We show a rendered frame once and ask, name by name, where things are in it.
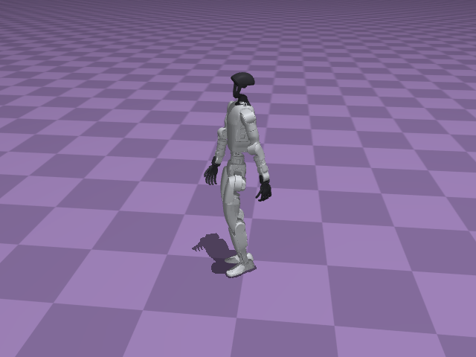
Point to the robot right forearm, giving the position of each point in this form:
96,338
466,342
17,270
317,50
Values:
220,150

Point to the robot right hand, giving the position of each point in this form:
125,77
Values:
211,171

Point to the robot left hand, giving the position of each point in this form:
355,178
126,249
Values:
265,190

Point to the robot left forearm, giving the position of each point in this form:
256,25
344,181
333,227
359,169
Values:
259,159

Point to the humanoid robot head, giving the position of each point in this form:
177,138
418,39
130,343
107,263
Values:
241,80

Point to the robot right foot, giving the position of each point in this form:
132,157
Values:
235,259

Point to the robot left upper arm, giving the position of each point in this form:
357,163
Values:
249,120

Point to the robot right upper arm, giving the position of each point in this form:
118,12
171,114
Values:
222,132

